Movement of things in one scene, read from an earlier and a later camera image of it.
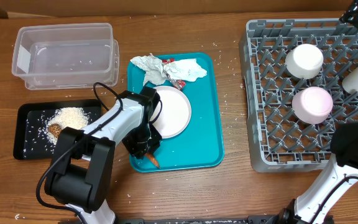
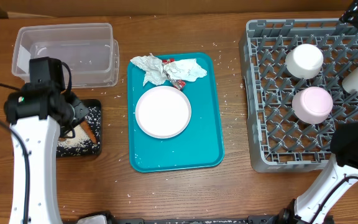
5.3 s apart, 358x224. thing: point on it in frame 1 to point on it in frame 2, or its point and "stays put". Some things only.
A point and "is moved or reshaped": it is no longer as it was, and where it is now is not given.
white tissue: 153,68 stays put
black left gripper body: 143,139 to 77,111
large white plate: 171,114 stays put
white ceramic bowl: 304,61 stays put
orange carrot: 150,156 is moved or reshaped
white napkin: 186,70 stays put
